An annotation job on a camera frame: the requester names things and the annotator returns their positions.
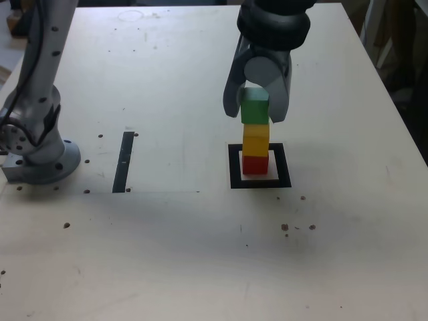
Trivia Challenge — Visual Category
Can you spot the green cube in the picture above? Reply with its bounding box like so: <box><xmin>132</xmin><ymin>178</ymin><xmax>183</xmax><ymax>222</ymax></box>
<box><xmin>240</xmin><ymin>87</ymin><xmax>270</xmax><ymax>125</ymax></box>

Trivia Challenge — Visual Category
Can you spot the black tape square outline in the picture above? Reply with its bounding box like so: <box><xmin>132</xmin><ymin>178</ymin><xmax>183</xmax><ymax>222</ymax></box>
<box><xmin>227</xmin><ymin>142</ymin><xmax>292</xmax><ymax>189</ymax></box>

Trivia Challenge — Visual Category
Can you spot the black tape strip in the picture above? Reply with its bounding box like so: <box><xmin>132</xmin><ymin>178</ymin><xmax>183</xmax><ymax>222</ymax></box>
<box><xmin>112</xmin><ymin>131</ymin><xmax>134</xmax><ymax>194</ymax></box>

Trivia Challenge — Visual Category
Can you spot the red cube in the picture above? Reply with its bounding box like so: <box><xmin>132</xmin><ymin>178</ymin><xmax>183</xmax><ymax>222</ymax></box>
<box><xmin>241</xmin><ymin>155</ymin><xmax>270</xmax><ymax>176</ymax></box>

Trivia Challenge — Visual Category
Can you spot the dark background furniture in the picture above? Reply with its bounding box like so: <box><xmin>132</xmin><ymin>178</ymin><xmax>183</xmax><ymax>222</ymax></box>
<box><xmin>384</xmin><ymin>0</ymin><xmax>428</xmax><ymax>101</ymax></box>

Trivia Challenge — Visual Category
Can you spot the yellow cube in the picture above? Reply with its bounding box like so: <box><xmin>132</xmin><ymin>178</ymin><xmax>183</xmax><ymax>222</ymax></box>
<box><xmin>241</xmin><ymin>123</ymin><xmax>270</xmax><ymax>157</ymax></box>

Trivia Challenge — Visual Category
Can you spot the white background frame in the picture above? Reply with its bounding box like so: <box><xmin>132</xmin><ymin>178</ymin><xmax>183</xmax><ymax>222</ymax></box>
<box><xmin>360</xmin><ymin>0</ymin><xmax>393</xmax><ymax>70</ymax></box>

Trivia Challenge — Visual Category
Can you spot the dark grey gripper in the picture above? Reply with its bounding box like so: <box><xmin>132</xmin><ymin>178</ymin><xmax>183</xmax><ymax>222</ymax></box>
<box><xmin>222</xmin><ymin>33</ymin><xmax>293</xmax><ymax>124</ymax></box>

